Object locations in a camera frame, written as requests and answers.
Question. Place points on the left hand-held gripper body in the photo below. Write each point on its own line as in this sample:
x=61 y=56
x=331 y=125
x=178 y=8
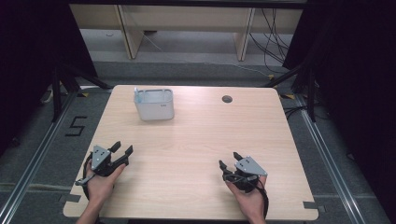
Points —
x=101 y=161

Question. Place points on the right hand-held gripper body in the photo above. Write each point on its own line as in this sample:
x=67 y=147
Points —
x=247 y=174

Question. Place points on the light blue toothbrush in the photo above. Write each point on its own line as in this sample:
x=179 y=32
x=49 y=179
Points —
x=137 y=95

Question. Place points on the white plastic container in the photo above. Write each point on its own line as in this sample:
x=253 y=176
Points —
x=154 y=104

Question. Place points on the person's left hand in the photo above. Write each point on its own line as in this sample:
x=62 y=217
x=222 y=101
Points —
x=99 y=186

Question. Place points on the person's right hand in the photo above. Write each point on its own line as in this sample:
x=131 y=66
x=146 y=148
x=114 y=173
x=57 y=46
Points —
x=249 y=202

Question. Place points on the grey floor tape piece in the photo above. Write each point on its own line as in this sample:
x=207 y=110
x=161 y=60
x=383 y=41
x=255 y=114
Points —
x=310 y=205

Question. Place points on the black metal stand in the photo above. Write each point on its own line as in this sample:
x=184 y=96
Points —
x=57 y=93
x=311 y=93

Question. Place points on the black curtain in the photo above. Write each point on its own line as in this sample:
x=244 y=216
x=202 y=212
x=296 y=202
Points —
x=355 y=77
x=31 y=62

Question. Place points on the beige wooden desk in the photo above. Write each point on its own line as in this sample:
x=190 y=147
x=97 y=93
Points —
x=186 y=21

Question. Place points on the metal floor rail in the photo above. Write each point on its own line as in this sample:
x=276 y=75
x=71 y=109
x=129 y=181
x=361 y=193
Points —
x=327 y=155
x=40 y=149

